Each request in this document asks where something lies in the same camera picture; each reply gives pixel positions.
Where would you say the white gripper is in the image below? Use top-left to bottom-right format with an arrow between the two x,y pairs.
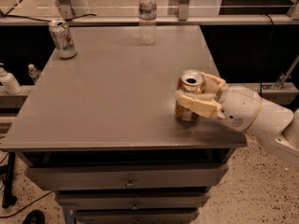
175,73 -> 262,132

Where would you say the orange soda can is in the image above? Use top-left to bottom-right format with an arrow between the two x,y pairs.
175,69 -> 205,121

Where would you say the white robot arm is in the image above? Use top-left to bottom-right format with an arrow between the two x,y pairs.
175,69 -> 299,166

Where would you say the white green soda can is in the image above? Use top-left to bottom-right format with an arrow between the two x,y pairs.
49,20 -> 77,59

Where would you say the clear plastic water bottle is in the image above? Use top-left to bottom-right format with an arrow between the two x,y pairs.
138,0 -> 157,45

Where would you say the grey drawer cabinet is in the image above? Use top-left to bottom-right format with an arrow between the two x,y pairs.
1,26 -> 246,224

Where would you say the small clear bottle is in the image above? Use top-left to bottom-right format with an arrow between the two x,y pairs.
28,63 -> 41,83

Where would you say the white spray bottle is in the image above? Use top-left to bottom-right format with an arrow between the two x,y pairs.
0,63 -> 22,95

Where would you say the black shoe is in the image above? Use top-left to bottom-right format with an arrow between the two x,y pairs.
22,210 -> 45,224

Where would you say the black stand leg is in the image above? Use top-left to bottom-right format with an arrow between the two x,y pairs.
0,152 -> 17,209

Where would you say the grey metal upright post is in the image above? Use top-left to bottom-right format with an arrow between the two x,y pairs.
178,0 -> 190,21

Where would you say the grey metal bracket post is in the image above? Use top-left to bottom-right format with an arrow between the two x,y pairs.
46,0 -> 92,21

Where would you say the black floor cable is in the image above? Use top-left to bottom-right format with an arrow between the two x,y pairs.
0,189 -> 53,219

